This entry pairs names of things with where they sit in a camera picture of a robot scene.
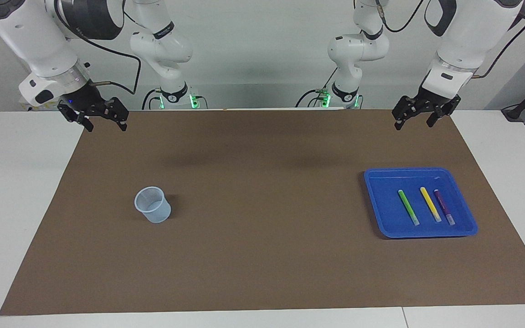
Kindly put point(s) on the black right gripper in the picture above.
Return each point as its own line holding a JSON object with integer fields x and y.
{"x": 85, "y": 100}

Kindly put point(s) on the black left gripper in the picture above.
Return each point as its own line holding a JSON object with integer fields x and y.
{"x": 435, "y": 100}

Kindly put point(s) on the yellow pen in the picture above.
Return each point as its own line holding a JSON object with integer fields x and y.
{"x": 430, "y": 204}

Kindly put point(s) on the purple pen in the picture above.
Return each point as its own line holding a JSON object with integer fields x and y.
{"x": 444, "y": 206}

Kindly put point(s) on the green pen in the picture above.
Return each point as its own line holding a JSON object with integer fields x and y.
{"x": 408, "y": 207}

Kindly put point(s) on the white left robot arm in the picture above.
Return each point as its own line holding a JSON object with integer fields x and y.
{"x": 467, "y": 32}

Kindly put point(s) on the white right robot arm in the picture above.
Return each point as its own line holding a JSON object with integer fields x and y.
{"x": 30, "y": 36}

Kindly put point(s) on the white power strip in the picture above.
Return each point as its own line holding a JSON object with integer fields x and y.
{"x": 28, "y": 107}

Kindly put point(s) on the blue plastic tray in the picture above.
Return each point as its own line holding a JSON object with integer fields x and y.
{"x": 388, "y": 205}

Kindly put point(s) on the translucent plastic cup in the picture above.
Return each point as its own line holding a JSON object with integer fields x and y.
{"x": 153, "y": 207}

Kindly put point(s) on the brown table mat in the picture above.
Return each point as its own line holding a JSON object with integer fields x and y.
{"x": 262, "y": 250}

